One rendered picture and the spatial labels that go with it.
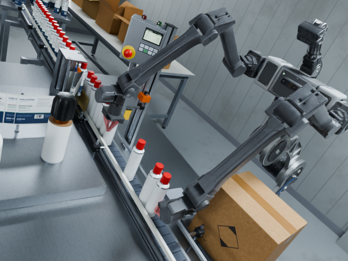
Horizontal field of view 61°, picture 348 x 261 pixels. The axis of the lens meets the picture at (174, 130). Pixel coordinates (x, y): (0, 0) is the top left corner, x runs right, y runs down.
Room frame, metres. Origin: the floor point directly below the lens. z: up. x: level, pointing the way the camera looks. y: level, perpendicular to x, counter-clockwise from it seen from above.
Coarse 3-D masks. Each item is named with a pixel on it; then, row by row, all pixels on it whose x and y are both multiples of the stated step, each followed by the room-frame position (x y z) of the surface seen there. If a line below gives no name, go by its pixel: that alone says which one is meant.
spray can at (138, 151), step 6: (138, 144) 1.02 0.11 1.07; (144, 144) 1.03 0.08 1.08; (132, 150) 1.02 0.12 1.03; (138, 150) 1.02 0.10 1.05; (132, 156) 1.01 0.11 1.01; (138, 156) 1.01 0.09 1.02; (132, 162) 1.01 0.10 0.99; (138, 162) 1.02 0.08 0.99; (126, 168) 1.02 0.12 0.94; (132, 168) 1.01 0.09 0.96; (126, 174) 1.01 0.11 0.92; (132, 174) 1.01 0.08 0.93; (132, 180) 1.03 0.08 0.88
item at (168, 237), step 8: (80, 112) 1.39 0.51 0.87; (96, 136) 1.23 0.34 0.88; (112, 144) 1.22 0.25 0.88; (104, 152) 1.14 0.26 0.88; (112, 152) 1.16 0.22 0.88; (120, 160) 1.13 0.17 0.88; (112, 168) 1.06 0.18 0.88; (136, 184) 1.02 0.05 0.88; (128, 192) 0.95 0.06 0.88; (136, 192) 0.97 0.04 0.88; (136, 208) 0.89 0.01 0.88; (144, 224) 0.83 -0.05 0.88; (160, 224) 0.86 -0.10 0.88; (160, 232) 0.83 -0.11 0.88; (168, 232) 0.84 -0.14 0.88; (168, 240) 0.80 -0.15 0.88; (160, 248) 0.76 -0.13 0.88; (176, 248) 0.79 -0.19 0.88; (176, 256) 0.75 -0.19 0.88; (184, 256) 0.77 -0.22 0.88
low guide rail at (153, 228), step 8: (96, 128) 1.24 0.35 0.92; (104, 144) 1.14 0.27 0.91; (112, 160) 1.07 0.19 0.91; (120, 168) 1.03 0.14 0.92; (120, 176) 1.00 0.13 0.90; (128, 184) 0.96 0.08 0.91; (136, 200) 0.90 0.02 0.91; (144, 208) 0.87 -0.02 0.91; (144, 216) 0.84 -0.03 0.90; (152, 224) 0.81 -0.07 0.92; (152, 232) 0.79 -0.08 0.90; (160, 240) 0.76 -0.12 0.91; (168, 248) 0.74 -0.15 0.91; (168, 256) 0.72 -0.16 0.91
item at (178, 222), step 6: (120, 132) 1.23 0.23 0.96; (120, 138) 1.19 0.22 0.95; (126, 144) 1.15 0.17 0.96; (144, 168) 1.04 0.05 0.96; (144, 174) 1.01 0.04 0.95; (180, 222) 0.83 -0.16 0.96; (180, 228) 0.81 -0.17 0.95; (186, 234) 0.79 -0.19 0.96; (192, 240) 0.77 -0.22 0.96; (192, 246) 0.76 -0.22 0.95; (198, 252) 0.73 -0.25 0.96; (204, 258) 0.72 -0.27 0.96
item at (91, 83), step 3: (93, 75) 1.44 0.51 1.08; (93, 78) 1.42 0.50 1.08; (96, 78) 1.43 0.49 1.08; (90, 81) 1.42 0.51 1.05; (93, 81) 1.42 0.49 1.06; (87, 84) 1.42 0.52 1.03; (90, 84) 1.41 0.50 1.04; (93, 84) 1.42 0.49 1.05; (87, 87) 1.41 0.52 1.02; (90, 87) 1.41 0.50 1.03; (87, 90) 1.41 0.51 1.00; (90, 90) 1.41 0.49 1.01; (87, 93) 1.41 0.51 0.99
